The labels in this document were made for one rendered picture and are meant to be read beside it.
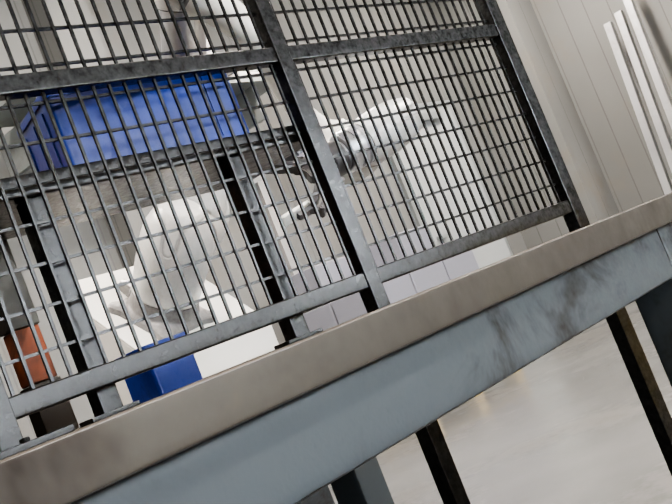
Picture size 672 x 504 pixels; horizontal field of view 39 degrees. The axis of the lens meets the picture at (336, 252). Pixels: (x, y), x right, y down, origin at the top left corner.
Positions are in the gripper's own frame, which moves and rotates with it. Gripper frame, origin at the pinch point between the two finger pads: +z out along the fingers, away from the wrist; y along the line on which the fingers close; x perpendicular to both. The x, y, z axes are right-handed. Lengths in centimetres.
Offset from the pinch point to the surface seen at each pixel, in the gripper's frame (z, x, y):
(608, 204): -500, 446, -176
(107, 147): 33, -38, 9
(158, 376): 36.9, 5.9, 16.6
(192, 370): 30.8, 8.8, 17.5
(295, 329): 23.2, -15.0, 37.7
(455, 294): 29, -56, 71
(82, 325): 52, -32, 30
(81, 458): 70, -75, 74
